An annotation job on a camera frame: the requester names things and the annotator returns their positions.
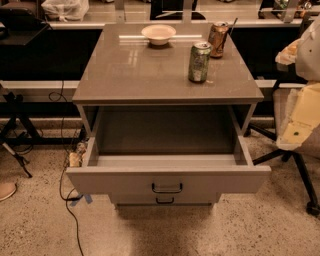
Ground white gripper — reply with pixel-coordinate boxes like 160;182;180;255
276;83;320;150

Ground grey top drawer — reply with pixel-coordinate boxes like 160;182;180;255
67;106;271;195

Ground grey drawer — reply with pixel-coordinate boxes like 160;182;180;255
67;106;271;195
109;193;221;206

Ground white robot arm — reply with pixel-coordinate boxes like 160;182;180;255
275;16;320;150

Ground grey drawer cabinet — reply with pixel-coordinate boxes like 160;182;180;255
71;22;265;211

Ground grey bottom drawer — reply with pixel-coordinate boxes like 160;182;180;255
109;193;221;206

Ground black office chair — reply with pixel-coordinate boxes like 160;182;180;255
246;80;320;216

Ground green soda can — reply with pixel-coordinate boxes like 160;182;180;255
188;41;211;83

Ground white bowl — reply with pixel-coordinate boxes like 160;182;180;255
141;24;176;46

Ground blue tape cross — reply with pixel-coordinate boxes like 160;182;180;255
69;193;94;207

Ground snack bags on floor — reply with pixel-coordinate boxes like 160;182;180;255
69;142;87;167

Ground white plastic bag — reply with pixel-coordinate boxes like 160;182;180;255
41;0;89;22

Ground black tripod stand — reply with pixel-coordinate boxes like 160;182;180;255
0;92;85;178

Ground black power cable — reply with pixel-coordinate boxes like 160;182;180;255
48;79;85;256

